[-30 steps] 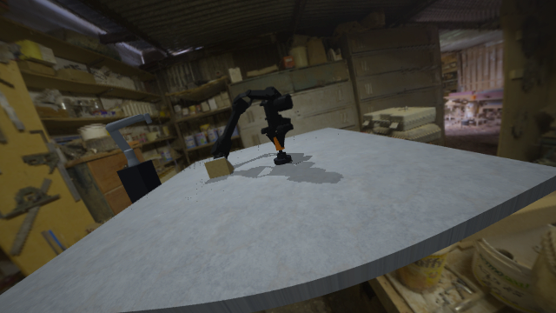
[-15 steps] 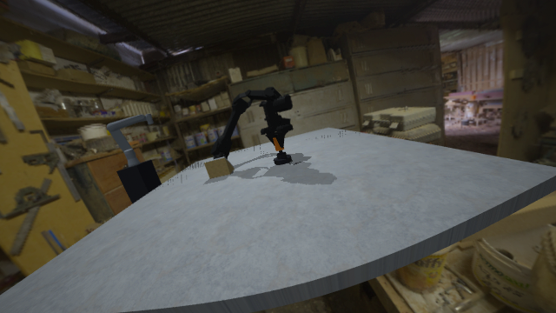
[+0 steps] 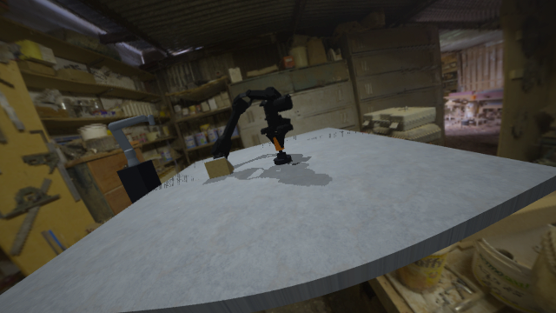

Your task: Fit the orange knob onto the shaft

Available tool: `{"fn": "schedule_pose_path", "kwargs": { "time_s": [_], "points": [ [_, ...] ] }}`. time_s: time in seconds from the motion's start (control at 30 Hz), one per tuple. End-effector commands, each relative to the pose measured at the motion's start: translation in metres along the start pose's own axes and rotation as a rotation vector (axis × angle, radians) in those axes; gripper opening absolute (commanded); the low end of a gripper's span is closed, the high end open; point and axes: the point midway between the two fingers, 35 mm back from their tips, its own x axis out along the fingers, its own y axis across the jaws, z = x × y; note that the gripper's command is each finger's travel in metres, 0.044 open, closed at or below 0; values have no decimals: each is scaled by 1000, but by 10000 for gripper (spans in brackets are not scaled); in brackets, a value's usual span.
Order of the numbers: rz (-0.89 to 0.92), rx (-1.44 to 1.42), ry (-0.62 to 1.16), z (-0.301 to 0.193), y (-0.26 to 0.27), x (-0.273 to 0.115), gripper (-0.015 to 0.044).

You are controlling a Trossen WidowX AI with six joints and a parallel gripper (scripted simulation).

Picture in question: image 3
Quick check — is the orange knob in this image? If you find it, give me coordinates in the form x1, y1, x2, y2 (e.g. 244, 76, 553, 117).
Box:
273, 137, 284, 151

